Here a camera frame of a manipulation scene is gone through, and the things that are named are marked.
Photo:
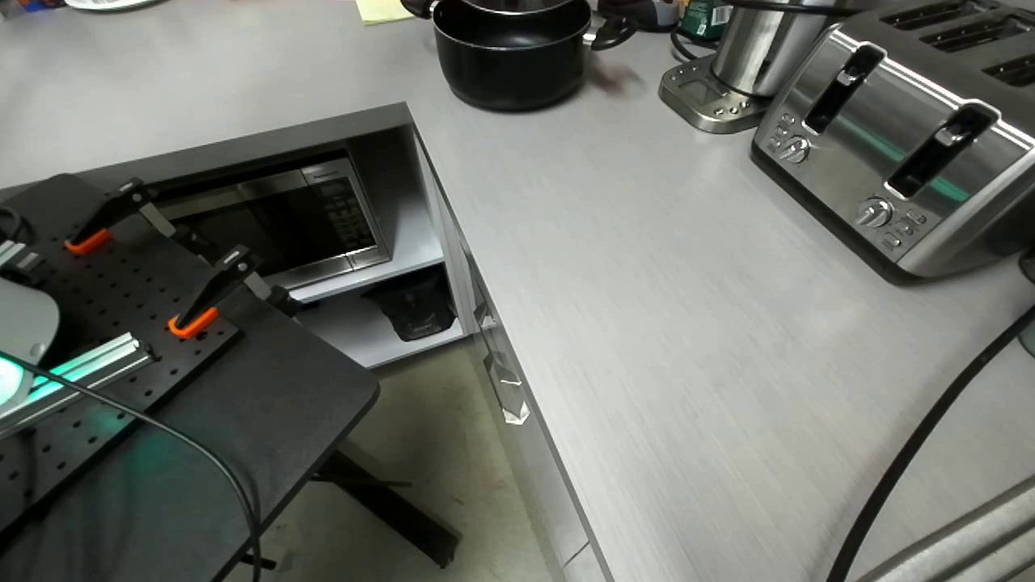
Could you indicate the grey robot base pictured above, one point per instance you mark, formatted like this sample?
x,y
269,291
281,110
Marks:
x,y
19,318

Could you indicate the black bag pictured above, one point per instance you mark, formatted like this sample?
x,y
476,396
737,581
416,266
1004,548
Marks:
x,y
416,313

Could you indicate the steel appliance base with buttons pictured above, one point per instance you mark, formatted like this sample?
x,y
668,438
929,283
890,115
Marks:
x,y
700,102

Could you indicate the black table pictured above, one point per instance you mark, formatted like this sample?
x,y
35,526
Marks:
x,y
269,400

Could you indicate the yellow sticky note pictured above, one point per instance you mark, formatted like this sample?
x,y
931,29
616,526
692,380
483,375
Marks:
x,y
380,6

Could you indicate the green can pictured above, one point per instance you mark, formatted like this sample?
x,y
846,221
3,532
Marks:
x,y
706,16

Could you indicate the stainless steel jug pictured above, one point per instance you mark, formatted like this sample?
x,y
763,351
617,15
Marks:
x,y
761,51

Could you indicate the stainless steel four-slot toaster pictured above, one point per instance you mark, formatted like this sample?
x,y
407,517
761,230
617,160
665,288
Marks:
x,y
852,163

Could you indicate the black perforated breadboard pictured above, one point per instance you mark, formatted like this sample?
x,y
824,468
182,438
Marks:
x,y
116,303

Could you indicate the white object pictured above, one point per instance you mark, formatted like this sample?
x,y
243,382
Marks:
x,y
109,4

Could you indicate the silver metal bar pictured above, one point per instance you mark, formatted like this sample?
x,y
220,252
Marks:
x,y
972,539

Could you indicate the aluminium extrusion rail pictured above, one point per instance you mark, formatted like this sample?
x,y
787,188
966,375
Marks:
x,y
99,359

